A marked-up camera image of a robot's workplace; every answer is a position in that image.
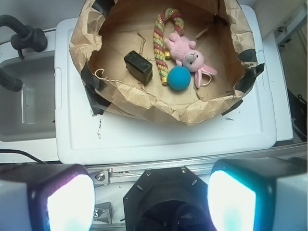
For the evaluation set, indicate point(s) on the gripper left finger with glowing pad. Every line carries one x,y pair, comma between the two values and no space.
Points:
42,197

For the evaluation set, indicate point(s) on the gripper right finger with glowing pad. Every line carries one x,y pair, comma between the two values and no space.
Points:
259,194

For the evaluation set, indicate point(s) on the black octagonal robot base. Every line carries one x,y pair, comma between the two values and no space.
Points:
167,199

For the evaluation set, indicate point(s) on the black box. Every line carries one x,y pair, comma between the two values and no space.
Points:
139,67

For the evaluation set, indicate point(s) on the white plastic lid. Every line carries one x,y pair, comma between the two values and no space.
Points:
85,138

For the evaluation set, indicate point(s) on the grey sink basin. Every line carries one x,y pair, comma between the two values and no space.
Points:
29,113

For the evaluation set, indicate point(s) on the blue ball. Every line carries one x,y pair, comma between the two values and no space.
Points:
179,78

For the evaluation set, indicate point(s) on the brown paper bag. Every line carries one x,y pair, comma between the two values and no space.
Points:
107,30

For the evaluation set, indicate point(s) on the pink plush bunny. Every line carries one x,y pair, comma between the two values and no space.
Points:
183,51

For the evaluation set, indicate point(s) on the multicolour rope toy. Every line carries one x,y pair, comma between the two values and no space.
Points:
159,50

